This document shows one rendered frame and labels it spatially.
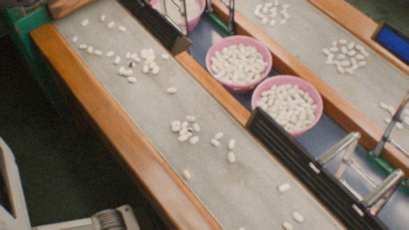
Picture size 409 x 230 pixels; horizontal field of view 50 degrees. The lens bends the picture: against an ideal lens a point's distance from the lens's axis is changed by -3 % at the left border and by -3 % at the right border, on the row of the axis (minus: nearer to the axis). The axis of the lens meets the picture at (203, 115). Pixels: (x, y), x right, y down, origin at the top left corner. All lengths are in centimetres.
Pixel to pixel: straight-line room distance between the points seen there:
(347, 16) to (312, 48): 24
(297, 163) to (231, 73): 72
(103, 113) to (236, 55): 59
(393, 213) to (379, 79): 55
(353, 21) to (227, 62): 59
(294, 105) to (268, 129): 52
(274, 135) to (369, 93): 70
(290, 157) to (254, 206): 35
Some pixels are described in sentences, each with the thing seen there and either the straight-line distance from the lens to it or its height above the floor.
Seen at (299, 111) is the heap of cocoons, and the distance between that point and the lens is 172.
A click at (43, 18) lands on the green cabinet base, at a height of 78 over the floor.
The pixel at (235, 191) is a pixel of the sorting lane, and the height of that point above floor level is 74.
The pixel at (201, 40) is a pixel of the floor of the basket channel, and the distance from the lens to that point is 203.
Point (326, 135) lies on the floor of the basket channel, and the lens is 176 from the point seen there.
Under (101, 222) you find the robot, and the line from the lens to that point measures 148.
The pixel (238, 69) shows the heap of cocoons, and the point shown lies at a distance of 185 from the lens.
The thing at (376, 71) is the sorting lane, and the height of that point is 74.
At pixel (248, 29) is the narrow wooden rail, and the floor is 76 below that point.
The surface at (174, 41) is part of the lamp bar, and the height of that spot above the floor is 109.
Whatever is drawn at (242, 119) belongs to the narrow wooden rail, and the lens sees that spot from 165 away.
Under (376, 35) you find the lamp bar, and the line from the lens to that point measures 158.
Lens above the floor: 213
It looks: 55 degrees down
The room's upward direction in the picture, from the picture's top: 4 degrees counter-clockwise
